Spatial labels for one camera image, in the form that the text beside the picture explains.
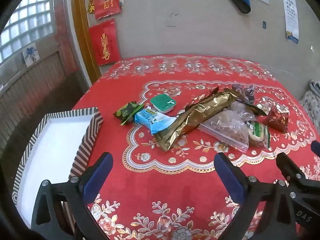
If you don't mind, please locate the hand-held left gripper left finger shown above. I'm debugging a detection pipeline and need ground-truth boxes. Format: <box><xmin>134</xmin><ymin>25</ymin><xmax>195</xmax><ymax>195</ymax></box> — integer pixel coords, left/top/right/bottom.
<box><xmin>31</xmin><ymin>152</ymin><xmax>114</xmax><ymax>240</ymax></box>

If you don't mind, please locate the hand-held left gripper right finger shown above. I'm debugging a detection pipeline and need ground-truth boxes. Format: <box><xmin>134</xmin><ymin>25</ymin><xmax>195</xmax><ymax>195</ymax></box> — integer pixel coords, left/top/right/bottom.
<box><xmin>214</xmin><ymin>152</ymin><xmax>297</xmax><ymax>240</ymax></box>

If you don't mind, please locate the green white pastry packet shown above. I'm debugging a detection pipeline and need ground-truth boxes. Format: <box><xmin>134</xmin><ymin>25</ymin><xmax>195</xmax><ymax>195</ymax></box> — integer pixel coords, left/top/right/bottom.
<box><xmin>246</xmin><ymin>121</ymin><xmax>272</xmax><ymax>149</ymax></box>

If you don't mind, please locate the red candy packet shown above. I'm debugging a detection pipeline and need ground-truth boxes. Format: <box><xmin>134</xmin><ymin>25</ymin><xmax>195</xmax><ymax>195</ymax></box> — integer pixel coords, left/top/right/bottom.
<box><xmin>265</xmin><ymin>105</ymin><xmax>290</xmax><ymax>133</ymax></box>

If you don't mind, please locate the clear bag of nuts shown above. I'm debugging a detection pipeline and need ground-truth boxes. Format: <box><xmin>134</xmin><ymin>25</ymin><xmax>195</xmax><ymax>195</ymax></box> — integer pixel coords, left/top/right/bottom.
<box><xmin>199</xmin><ymin>102</ymin><xmax>250</xmax><ymax>153</ymax></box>

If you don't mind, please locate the striped cardboard box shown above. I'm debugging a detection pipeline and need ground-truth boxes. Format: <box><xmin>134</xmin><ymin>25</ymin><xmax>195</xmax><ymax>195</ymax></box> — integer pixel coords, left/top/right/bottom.
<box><xmin>12</xmin><ymin>107</ymin><xmax>104</xmax><ymax>230</ymax></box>

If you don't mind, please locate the dark green snack packet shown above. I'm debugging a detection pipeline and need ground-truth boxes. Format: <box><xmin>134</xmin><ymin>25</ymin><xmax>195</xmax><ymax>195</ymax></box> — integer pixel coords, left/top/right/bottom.
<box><xmin>113</xmin><ymin>101</ymin><xmax>145</xmax><ymax>126</ymax></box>

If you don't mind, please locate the long gold foil packet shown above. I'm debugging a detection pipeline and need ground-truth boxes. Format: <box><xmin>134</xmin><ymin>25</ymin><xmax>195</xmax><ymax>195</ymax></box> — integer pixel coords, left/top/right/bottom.
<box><xmin>154</xmin><ymin>90</ymin><xmax>242</xmax><ymax>152</ymax></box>

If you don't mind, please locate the light blue snack packet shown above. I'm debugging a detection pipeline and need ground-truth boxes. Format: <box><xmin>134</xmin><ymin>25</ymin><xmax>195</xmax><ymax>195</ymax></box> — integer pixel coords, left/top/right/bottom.
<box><xmin>134</xmin><ymin>107</ymin><xmax>177</xmax><ymax>136</ymax></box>

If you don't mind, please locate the clear bag of red dates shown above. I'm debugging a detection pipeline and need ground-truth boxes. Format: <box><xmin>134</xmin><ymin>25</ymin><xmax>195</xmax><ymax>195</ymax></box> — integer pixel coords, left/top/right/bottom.
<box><xmin>231</xmin><ymin>84</ymin><xmax>255</xmax><ymax>104</ymax></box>

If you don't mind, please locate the green sauce cup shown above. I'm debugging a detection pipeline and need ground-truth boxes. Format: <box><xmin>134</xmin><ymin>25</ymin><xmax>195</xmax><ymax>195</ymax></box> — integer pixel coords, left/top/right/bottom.
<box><xmin>150</xmin><ymin>94</ymin><xmax>176</xmax><ymax>113</ymax></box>

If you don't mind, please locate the grey floral cloth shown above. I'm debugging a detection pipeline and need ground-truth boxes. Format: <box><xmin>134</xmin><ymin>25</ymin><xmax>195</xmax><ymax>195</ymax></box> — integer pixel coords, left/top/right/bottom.
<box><xmin>299</xmin><ymin>80</ymin><xmax>320</xmax><ymax>128</ymax></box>

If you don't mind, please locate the red floral tablecloth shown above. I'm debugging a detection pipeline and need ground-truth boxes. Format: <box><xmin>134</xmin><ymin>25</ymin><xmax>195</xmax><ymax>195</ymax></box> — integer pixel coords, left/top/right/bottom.
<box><xmin>67</xmin><ymin>55</ymin><xmax>320</xmax><ymax>240</ymax></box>

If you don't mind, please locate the red poster gold emblem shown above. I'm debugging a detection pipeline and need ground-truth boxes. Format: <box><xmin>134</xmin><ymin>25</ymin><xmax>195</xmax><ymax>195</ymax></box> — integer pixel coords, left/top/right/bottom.
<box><xmin>89</xmin><ymin>19</ymin><xmax>122</xmax><ymax>67</ymax></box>

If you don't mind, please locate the blue flower tile sticker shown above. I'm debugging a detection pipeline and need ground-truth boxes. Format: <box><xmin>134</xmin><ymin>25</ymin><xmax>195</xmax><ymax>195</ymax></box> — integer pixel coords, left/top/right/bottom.
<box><xmin>22</xmin><ymin>42</ymin><xmax>40</xmax><ymax>67</ymax></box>

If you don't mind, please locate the glass block window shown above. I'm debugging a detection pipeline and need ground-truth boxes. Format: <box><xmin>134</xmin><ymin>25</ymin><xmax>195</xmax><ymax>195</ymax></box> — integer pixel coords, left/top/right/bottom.
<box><xmin>0</xmin><ymin>0</ymin><xmax>54</xmax><ymax>63</ymax></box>

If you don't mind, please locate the wall calendar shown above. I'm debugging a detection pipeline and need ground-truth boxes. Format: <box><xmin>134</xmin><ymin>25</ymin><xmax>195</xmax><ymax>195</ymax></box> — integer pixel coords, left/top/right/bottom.
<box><xmin>278</xmin><ymin>0</ymin><xmax>300</xmax><ymax>43</ymax></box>

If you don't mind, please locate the wooden door frame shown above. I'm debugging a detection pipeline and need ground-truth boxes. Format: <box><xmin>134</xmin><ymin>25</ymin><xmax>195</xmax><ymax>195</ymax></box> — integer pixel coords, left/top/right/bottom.
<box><xmin>71</xmin><ymin>0</ymin><xmax>102</xmax><ymax>83</ymax></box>

